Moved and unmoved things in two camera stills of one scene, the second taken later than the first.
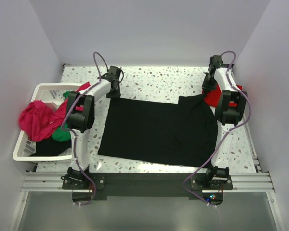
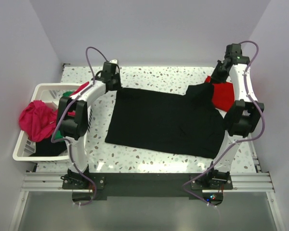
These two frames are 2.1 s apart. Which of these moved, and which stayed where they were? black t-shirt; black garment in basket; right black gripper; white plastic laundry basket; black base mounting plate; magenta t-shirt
Moved: black t-shirt; right black gripper
Stayed: black garment in basket; magenta t-shirt; black base mounting plate; white plastic laundry basket
